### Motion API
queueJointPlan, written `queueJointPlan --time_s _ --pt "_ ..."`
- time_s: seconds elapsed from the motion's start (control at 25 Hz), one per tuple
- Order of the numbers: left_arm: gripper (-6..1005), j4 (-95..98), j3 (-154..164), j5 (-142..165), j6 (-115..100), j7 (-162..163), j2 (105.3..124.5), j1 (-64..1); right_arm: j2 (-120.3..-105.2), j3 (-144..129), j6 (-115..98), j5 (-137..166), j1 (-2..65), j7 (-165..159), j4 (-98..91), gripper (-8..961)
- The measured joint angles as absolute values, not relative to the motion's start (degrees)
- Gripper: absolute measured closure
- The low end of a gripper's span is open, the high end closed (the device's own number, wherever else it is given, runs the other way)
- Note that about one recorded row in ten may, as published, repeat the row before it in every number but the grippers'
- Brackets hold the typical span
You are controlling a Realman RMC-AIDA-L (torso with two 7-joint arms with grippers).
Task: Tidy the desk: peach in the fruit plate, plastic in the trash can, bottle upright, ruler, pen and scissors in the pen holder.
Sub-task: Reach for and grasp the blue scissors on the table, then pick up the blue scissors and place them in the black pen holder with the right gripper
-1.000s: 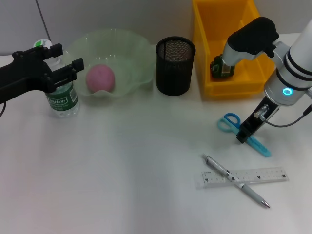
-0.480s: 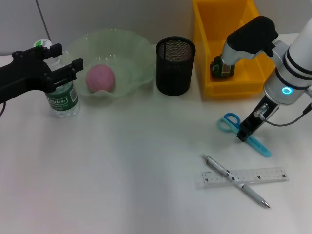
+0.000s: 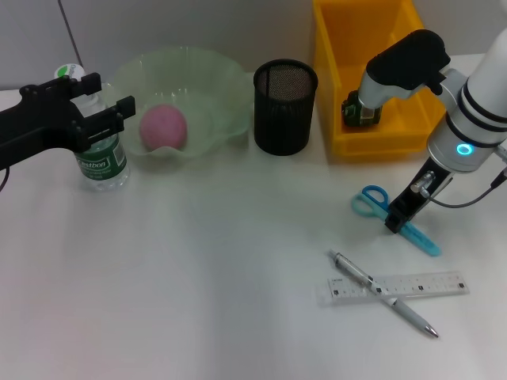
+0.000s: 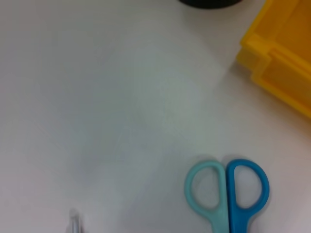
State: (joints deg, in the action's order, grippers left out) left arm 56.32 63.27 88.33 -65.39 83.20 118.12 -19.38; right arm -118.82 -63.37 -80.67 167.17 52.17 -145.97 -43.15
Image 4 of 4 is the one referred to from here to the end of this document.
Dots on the blue scissors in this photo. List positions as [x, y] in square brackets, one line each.
[228, 208]

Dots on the black mesh pen holder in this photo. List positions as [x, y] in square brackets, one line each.
[209, 3]

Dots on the grey clear pen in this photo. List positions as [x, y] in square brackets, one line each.
[75, 223]

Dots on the yellow plastic bin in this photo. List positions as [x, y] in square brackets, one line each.
[279, 48]

